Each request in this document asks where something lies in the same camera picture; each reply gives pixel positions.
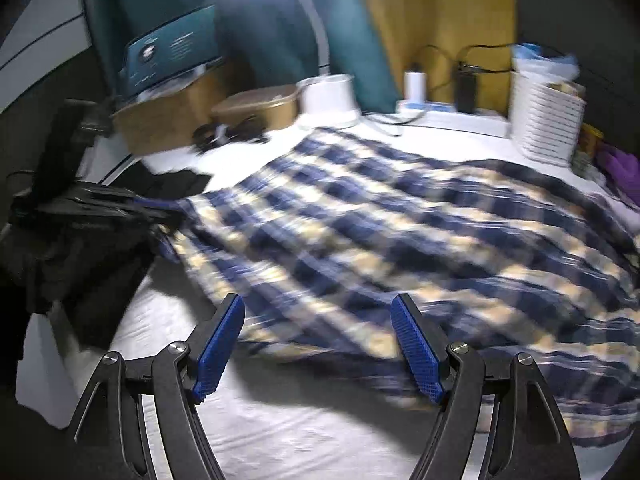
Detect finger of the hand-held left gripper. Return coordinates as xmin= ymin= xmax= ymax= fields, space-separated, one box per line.
xmin=90 ymin=207 xmax=187 ymax=229
xmin=90 ymin=185 xmax=177 ymax=210

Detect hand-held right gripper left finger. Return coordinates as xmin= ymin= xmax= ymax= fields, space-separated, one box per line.
xmin=66 ymin=293 xmax=247 ymax=480

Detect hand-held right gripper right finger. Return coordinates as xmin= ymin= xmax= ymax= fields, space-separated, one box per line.
xmin=390 ymin=293 xmax=582 ymax=480

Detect plaid pants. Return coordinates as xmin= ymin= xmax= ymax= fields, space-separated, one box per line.
xmin=160 ymin=127 xmax=640 ymax=448

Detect black cloth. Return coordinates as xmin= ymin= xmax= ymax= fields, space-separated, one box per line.
xmin=25 ymin=157 xmax=213 ymax=326

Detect cardboard box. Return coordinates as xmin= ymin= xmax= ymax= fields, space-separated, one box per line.
xmin=111 ymin=67 xmax=236 ymax=156

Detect tablet with dark screen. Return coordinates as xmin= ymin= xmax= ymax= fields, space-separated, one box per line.
xmin=118 ymin=5 xmax=223 ymax=98

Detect brown lidded food container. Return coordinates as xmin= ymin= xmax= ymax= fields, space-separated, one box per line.
xmin=210 ymin=85 xmax=301 ymax=131

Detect teal curtain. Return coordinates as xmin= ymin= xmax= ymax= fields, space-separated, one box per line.
xmin=85 ymin=0 xmax=401 ymax=111

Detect white desk lamp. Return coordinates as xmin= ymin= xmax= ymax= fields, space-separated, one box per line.
xmin=210 ymin=0 xmax=360 ymax=128

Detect white power strip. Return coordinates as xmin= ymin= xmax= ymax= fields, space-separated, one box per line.
xmin=397 ymin=100 xmax=513 ymax=136

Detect white perforated basket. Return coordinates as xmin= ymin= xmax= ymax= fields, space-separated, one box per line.
xmin=509 ymin=71 xmax=587 ymax=167

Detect white charger plug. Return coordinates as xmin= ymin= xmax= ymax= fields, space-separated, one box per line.
xmin=404 ymin=71 xmax=427 ymax=103

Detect black power adapter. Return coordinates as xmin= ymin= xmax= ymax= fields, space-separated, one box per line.
xmin=454 ymin=62 xmax=480 ymax=113

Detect small yellow can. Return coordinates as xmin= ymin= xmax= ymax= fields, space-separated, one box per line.
xmin=580 ymin=125 xmax=603 ymax=161

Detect purple cloth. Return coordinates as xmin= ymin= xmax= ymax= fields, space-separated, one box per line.
xmin=597 ymin=142 xmax=640 ymax=206

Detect clear blue plastic bag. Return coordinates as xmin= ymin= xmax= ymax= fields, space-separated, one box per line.
xmin=511 ymin=44 xmax=581 ymax=81

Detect yellow curtain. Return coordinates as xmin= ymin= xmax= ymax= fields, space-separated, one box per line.
xmin=350 ymin=0 xmax=516 ymax=108

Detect coiled black cable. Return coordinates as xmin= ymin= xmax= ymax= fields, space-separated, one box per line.
xmin=192 ymin=119 xmax=271 ymax=153

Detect black lamp power cable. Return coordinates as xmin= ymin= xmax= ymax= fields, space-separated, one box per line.
xmin=362 ymin=111 xmax=426 ymax=137

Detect black charger cable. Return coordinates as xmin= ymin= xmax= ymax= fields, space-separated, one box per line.
xmin=410 ymin=44 xmax=457 ymax=75

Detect black adapter cable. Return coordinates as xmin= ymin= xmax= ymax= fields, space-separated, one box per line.
xmin=457 ymin=41 xmax=516 ymax=67

